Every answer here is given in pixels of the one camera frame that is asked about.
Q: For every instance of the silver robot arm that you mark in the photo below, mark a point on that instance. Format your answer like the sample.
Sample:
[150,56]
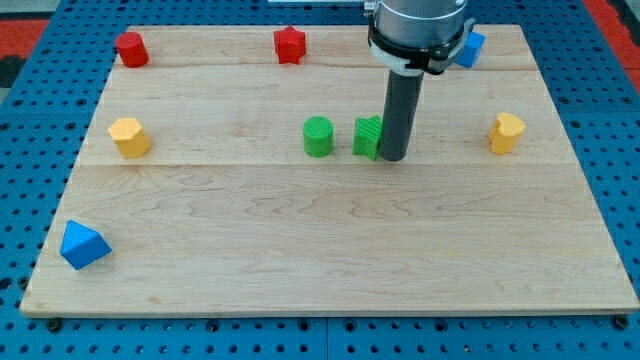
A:
[412,37]

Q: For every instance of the green star block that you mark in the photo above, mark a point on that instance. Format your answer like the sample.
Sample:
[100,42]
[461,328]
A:
[367,133]

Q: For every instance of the red star block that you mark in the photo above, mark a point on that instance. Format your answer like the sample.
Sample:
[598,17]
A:
[289,45]

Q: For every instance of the blue triangle block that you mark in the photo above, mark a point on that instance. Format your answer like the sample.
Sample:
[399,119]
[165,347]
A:
[82,245]

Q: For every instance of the green cylinder block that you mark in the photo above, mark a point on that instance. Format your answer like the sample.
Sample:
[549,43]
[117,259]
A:
[318,134]

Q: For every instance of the wooden board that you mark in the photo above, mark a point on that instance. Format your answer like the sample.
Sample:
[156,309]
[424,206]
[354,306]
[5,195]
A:
[226,215]

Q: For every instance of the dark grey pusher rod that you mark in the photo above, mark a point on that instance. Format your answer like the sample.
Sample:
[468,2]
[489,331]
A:
[402,95]

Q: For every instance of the yellow heart block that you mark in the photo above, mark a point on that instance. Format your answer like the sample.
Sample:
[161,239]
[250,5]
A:
[505,133]

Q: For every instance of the yellow hexagon block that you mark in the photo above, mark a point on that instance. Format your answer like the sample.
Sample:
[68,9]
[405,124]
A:
[129,137]

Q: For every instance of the blue cube block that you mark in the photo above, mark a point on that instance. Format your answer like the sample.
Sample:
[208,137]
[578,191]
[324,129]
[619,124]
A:
[472,50]

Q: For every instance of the red cylinder block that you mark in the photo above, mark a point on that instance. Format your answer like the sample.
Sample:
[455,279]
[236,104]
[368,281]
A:
[132,50]

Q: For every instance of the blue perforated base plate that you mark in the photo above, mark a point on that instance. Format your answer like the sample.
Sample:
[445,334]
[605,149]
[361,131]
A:
[50,105]

